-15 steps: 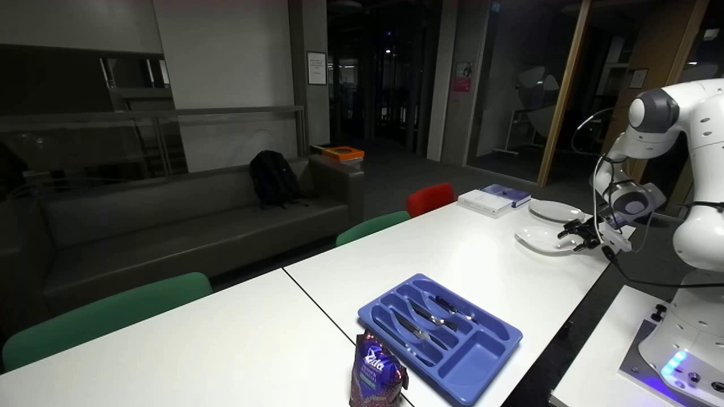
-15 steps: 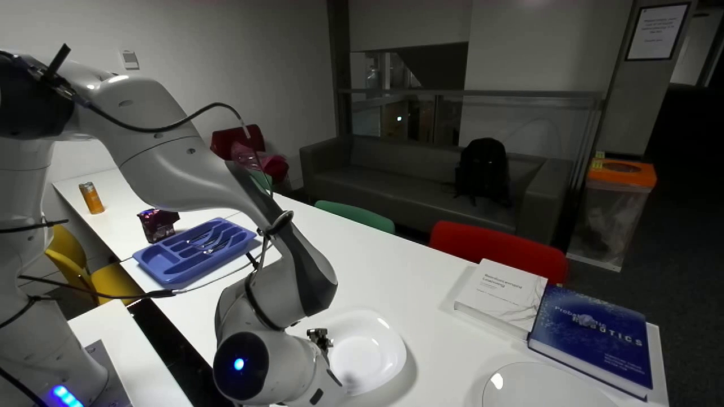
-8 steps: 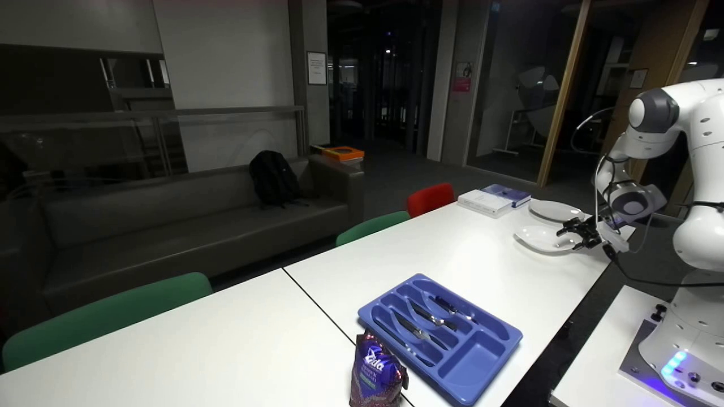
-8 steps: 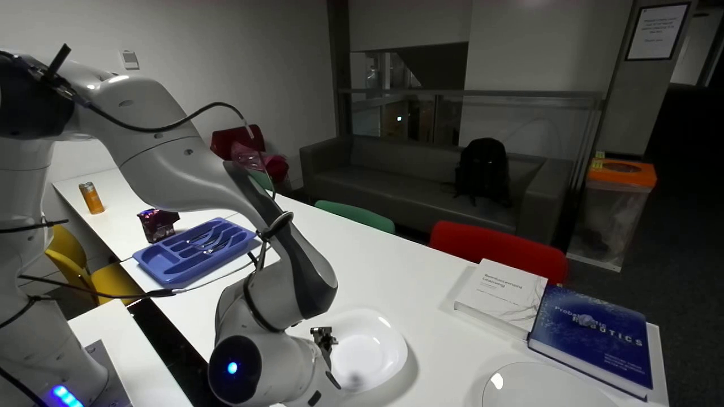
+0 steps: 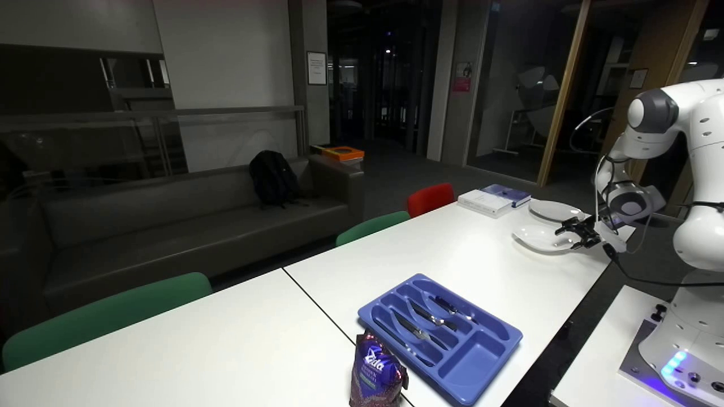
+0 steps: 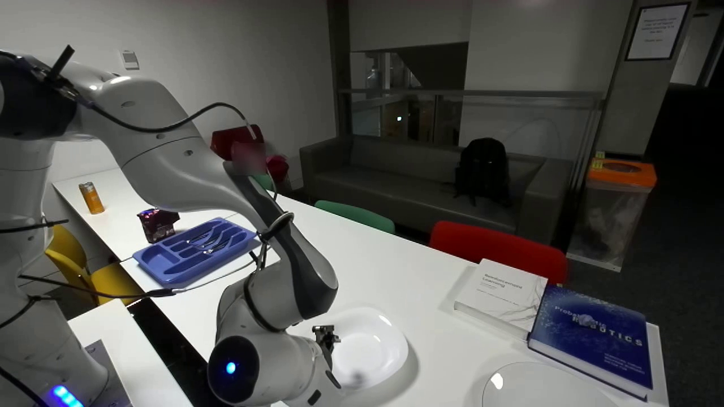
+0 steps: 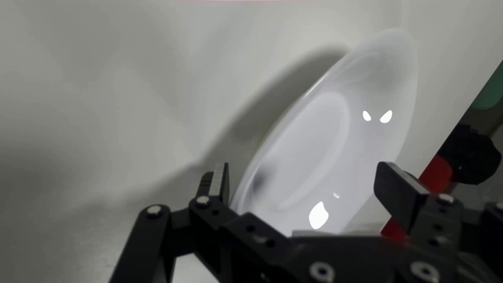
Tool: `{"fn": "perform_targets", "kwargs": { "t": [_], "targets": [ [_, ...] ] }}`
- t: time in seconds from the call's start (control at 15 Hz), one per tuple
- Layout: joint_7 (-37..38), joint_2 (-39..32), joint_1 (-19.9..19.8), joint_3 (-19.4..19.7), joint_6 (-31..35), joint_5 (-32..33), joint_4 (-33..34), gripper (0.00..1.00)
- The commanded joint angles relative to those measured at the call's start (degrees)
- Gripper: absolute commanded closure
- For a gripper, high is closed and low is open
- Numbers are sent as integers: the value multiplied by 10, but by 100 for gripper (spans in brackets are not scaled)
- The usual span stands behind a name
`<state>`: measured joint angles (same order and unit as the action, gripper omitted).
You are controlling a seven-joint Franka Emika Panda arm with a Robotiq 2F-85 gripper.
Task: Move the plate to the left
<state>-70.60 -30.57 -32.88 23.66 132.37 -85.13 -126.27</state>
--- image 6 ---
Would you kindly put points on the blue plastic cutlery tray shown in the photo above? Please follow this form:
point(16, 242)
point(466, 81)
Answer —
point(194, 251)

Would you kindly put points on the yellow chair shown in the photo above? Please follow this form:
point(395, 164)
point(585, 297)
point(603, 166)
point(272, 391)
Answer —
point(106, 284)

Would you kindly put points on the white wall switch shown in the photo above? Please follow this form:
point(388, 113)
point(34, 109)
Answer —
point(133, 60)

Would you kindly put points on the glass balustrade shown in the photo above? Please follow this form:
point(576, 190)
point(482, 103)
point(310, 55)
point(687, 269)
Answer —
point(528, 120)

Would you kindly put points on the blue hardcover book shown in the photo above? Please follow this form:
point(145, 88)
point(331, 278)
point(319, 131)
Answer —
point(597, 340)

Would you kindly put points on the black backpack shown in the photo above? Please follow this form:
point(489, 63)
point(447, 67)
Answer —
point(482, 171)

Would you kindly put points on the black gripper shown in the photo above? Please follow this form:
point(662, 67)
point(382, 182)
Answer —
point(328, 354)

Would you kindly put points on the maroon armchair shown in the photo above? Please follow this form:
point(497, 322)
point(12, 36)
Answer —
point(238, 142)

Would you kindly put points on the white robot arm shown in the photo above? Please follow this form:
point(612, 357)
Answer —
point(167, 166)

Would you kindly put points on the white bowl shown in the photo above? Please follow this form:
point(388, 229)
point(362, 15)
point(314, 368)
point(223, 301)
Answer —
point(376, 342)

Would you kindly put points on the grey sofa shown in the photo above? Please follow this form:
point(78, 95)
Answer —
point(408, 182)

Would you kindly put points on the white book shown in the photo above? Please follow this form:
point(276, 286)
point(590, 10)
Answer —
point(500, 294)

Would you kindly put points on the red chair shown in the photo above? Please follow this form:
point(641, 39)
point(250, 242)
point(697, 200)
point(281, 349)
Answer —
point(499, 249)

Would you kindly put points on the framed wall notice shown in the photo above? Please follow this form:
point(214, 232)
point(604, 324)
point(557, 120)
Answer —
point(658, 29)

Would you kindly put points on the orange bottle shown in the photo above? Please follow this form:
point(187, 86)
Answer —
point(91, 198)

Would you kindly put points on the purple snack bag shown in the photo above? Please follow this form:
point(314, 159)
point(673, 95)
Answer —
point(158, 224)

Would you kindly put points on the green chair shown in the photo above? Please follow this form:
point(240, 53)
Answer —
point(263, 182)
point(359, 213)

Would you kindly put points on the bin with orange lid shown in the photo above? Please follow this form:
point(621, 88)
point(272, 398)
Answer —
point(615, 203)

